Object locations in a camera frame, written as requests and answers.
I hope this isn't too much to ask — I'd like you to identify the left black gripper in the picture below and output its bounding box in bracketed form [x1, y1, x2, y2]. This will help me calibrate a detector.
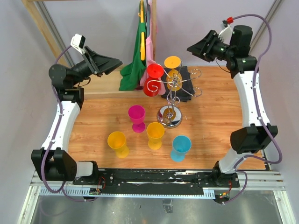
[71, 45, 122, 86]

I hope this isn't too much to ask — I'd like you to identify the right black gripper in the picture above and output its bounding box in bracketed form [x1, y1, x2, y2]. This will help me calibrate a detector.
[187, 30, 235, 63]

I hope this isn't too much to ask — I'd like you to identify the yellow wine glass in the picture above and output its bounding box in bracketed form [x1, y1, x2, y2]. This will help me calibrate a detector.
[164, 56, 183, 91]
[146, 122, 165, 150]
[107, 131, 129, 159]

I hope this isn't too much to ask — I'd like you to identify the red plastic wine glass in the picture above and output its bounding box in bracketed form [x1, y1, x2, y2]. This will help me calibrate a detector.
[143, 63, 163, 97]

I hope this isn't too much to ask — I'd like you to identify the magenta plastic wine glass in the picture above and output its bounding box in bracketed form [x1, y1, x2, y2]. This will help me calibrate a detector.
[128, 105, 145, 133]

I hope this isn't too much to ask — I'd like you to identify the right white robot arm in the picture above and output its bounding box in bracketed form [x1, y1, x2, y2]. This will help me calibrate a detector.
[187, 25, 278, 187]

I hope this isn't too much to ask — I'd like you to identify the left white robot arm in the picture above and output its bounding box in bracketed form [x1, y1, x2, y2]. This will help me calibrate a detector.
[31, 46, 122, 185]

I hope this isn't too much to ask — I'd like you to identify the chrome wine glass rack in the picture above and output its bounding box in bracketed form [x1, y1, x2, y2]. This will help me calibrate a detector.
[157, 67, 202, 128]

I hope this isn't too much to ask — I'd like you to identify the cyan plastic wine glass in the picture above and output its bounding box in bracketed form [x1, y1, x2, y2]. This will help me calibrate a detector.
[171, 135, 192, 162]

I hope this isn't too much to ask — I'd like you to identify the green hanging shirt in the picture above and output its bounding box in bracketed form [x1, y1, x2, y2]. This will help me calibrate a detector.
[119, 1, 147, 91]

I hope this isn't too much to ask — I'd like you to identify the yellow clothes hanger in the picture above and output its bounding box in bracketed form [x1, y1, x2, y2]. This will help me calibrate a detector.
[138, 0, 146, 61]

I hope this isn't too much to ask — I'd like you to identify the pink hanging shirt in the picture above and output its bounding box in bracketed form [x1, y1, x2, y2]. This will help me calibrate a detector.
[140, 0, 165, 95]

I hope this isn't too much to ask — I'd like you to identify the dark grey folded cloth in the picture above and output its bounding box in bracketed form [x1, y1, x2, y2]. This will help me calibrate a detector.
[161, 66, 194, 102]

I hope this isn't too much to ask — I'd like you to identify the grey clothes hanger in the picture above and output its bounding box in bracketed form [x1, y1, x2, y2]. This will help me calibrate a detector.
[145, 0, 151, 38]

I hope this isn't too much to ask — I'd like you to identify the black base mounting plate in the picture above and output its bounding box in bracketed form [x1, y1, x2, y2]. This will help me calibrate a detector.
[72, 168, 240, 196]

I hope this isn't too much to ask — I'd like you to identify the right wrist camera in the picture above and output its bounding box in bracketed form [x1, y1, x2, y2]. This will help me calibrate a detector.
[218, 17, 234, 42]

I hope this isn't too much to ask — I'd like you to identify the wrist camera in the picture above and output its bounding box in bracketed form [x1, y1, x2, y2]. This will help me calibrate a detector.
[71, 34, 85, 54]
[218, 17, 234, 42]

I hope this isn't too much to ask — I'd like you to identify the wooden clothes rack frame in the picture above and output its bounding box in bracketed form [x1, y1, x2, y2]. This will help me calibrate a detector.
[22, 0, 145, 99]

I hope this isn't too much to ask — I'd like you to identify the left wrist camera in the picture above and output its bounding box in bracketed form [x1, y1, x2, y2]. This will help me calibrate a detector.
[71, 34, 85, 54]

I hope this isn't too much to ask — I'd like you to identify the aluminium frame rail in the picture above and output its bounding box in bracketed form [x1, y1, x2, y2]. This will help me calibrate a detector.
[18, 169, 296, 224]

